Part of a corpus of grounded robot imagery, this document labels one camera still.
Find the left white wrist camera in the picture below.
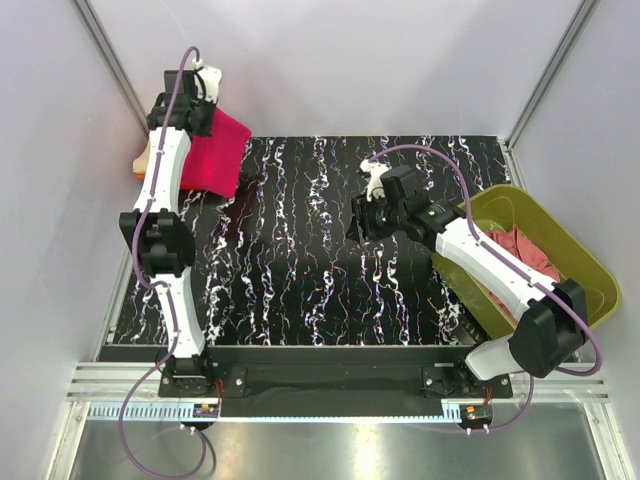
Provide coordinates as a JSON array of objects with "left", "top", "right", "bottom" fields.
[{"left": 193, "top": 60, "right": 223, "bottom": 104}]

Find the white slotted cable duct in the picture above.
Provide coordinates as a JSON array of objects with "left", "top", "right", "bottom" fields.
[{"left": 89, "top": 401, "right": 461, "bottom": 424}]

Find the black marble pattern mat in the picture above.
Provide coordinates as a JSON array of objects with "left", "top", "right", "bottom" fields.
[{"left": 99, "top": 134, "right": 516, "bottom": 347}]

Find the aluminium rail front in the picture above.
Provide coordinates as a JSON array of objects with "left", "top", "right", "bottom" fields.
[{"left": 67, "top": 362, "right": 609, "bottom": 403}]

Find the aluminium frame post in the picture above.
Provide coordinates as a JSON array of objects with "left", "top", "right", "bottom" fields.
[
  {"left": 69, "top": 0, "right": 148, "bottom": 137},
  {"left": 505, "top": 0, "right": 600, "bottom": 150}
]

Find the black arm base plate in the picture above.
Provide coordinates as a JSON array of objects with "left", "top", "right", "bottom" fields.
[{"left": 159, "top": 345, "right": 513, "bottom": 399}]

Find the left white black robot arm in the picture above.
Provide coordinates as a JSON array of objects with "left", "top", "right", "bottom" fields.
[{"left": 119, "top": 66, "right": 222, "bottom": 397}]

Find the right aluminium frame post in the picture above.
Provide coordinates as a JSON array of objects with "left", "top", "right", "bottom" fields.
[{"left": 505, "top": 0, "right": 600, "bottom": 150}]

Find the dusty pink crumpled t shirt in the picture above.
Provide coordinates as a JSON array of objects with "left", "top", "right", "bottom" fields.
[{"left": 487, "top": 225, "right": 560, "bottom": 282}]

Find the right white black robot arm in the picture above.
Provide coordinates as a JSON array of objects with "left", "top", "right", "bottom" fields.
[{"left": 346, "top": 161, "right": 589, "bottom": 387}]

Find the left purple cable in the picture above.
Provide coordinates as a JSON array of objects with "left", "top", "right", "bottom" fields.
[{"left": 118, "top": 45, "right": 216, "bottom": 476}]

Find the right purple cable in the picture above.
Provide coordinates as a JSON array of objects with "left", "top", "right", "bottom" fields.
[{"left": 367, "top": 144, "right": 604, "bottom": 431}]

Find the bright pink t shirt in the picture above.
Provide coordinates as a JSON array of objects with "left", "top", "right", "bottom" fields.
[{"left": 180, "top": 109, "right": 252, "bottom": 198}]

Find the purple cable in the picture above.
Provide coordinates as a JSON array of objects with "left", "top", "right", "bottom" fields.
[
  {"left": 118, "top": 45, "right": 216, "bottom": 476},
  {"left": 367, "top": 144, "right": 604, "bottom": 431}
]

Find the olive green plastic bin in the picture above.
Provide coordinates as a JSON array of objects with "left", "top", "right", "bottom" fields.
[{"left": 432, "top": 184, "right": 621, "bottom": 339}]

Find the left aluminium frame post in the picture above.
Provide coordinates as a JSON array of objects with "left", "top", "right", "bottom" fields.
[{"left": 69, "top": 0, "right": 148, "bottom": 137}]

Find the folded beige t shirt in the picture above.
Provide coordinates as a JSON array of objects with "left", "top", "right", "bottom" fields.
[{"left": 132, "top": 142, "right": 151, "bottom": 174}]

